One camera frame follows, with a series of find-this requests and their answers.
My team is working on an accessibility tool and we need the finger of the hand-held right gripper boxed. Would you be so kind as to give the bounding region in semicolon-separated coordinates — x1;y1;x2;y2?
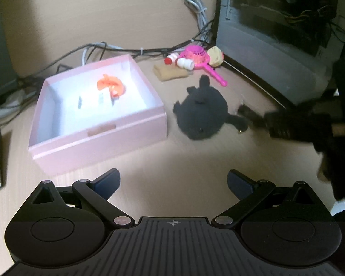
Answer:
237;105;267;127

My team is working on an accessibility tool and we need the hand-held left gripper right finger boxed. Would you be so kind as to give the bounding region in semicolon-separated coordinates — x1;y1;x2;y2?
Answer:
211;169;317;227

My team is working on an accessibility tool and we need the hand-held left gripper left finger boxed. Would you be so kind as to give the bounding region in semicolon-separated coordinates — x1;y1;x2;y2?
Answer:
29;168;134;227

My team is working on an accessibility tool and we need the pink box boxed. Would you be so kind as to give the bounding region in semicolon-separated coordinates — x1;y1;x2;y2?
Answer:
28;54;169;176

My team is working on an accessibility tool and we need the black plush toy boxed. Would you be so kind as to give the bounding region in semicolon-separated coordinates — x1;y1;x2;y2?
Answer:
172;75;248;141

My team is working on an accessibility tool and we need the cream keychain toy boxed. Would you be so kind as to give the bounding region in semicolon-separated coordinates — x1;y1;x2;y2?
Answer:
207;46;225;66

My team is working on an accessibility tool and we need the black computer case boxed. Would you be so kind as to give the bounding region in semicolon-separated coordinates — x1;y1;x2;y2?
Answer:
213;0;345;108

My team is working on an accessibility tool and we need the small white bottle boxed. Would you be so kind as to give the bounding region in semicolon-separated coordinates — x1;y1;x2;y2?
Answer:
177;58;195;71

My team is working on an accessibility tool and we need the pink toy strainer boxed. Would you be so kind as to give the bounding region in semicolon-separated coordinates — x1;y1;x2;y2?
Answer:
180;45;228;87

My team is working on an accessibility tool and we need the orange plastic toy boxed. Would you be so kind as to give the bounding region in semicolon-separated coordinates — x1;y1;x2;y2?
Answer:
97;74;125;98

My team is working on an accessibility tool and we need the white power strip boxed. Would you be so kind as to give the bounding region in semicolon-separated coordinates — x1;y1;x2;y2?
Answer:
0;90;38;123

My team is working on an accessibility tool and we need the black cable bundle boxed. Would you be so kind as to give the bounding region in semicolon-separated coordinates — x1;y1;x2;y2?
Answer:
17;20;216;79

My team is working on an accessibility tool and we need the white cable bundle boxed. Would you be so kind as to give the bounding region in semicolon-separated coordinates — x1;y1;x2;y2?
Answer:
184;0;215;40

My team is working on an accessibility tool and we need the grey cable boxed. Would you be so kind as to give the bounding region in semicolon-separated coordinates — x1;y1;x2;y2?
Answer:
82;44;125;66

